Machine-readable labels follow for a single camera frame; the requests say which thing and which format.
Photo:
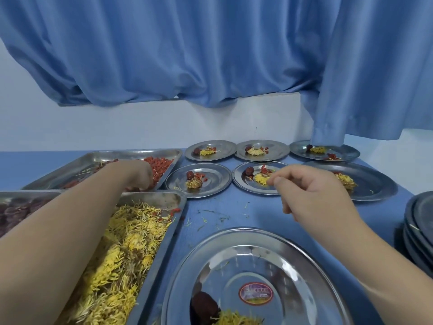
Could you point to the stack of steel plates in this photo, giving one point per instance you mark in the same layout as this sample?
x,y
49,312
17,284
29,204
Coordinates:
x,y
421,230

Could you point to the wide blue curtain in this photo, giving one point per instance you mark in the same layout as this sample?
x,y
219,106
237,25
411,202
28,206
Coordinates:
x,y
169,47

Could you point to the person's right hand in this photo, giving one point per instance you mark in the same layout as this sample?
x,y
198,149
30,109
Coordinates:
x,y
314,196

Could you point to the person's left hand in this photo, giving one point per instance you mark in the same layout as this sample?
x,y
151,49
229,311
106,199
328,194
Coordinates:
x,y
135,174

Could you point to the pile of yellow chrysanthemums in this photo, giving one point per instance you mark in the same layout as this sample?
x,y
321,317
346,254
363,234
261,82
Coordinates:
x,y
125,260

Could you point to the person's left forearm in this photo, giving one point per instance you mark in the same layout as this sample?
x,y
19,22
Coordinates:
x,y
50,247

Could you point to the narrow blue curtain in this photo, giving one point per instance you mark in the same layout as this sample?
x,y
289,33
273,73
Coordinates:
x,y
379,67

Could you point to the blue tablecloth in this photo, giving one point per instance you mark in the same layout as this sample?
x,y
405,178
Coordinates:
x,y
372,213

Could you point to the round steel plate red label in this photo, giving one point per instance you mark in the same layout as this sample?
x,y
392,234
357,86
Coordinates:
x,y
297,267

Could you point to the rectangular steel tray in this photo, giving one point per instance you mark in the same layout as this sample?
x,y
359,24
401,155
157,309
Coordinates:
x,y
17,194
169,199
67,169

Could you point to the person's right forearm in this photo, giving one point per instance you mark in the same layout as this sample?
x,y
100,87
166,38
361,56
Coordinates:
x,y
382,274

